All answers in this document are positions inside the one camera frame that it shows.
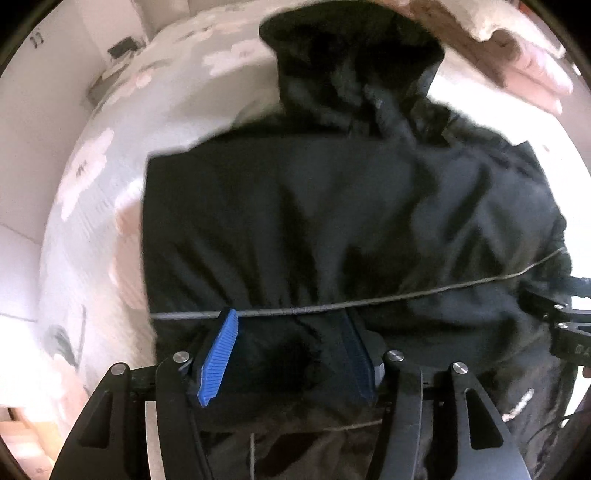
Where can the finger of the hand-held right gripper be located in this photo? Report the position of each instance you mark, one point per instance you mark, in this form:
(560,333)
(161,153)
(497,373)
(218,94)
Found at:
(547,307)

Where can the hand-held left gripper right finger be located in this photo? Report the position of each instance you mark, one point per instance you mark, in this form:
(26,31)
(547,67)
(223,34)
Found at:
(359,364)

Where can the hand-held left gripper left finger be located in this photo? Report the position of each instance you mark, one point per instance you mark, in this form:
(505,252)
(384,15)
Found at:
(219,355)

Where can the black hooded jacket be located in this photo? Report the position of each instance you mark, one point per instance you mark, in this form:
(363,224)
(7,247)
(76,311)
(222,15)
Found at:
(323,207)

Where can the pink cloth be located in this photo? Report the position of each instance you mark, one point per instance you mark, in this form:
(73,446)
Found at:
(540,76)

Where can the floral bed sheet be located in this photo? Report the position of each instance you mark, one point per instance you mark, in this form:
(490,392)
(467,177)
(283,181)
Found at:
(184,87)

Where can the brown white plush blanket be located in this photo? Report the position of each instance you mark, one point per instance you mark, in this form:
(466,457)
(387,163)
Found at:
(466,21)

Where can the dark wall socket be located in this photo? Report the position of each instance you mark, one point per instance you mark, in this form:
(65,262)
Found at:
(122,46)

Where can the black wall hooks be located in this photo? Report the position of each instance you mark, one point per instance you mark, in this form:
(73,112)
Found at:
(36,39)

